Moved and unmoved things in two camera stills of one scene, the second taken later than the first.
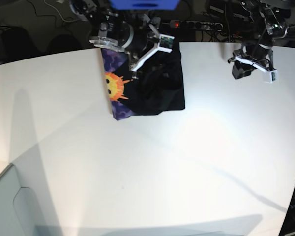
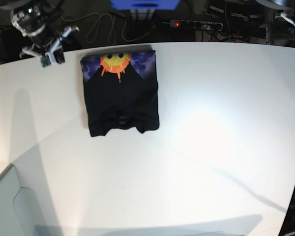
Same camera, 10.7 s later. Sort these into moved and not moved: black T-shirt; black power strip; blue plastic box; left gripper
Moved: black T-shirt; left gripper
Not moved: black power strip; blue plastic box
